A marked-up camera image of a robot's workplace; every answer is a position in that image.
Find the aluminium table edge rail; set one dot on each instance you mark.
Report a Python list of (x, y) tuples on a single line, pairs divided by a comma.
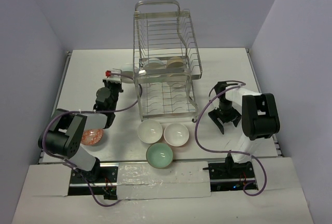
[(68, 58)]

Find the white bowl beige outside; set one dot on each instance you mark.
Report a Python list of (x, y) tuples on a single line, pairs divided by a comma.
[(175, 62)]

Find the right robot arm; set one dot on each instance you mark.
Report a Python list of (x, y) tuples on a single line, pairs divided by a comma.
[(256, 112)]

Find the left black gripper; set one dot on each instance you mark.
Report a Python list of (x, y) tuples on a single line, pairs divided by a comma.
[(114, 85)]

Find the white bowl pink rim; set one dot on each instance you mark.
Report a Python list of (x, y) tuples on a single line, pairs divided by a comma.
[(176, 134)]

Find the pale green bowl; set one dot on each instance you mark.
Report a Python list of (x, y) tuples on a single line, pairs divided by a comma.
[(159, 155)]

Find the red patterned bowl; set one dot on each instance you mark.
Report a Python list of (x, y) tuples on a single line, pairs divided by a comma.
[(91, 137)]

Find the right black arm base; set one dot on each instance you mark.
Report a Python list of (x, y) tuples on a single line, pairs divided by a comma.
[(231, 176)]

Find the steel two-tier dish rack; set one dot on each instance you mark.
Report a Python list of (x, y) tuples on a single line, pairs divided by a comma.
[(166, 60)]

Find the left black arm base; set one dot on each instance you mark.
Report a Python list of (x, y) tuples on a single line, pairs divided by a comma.
[(105, 184)]

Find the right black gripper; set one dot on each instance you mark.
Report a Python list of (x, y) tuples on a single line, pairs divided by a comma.
[(214, 114)]

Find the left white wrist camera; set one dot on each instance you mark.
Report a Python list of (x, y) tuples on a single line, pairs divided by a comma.
[(113, 76)]

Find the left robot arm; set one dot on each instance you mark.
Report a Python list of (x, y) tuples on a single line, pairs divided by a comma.
[(63, 137)]

